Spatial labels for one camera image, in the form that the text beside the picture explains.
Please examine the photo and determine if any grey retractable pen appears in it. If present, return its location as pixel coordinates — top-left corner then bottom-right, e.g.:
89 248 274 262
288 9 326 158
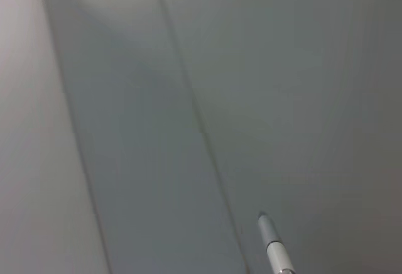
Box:
257 211 296 274

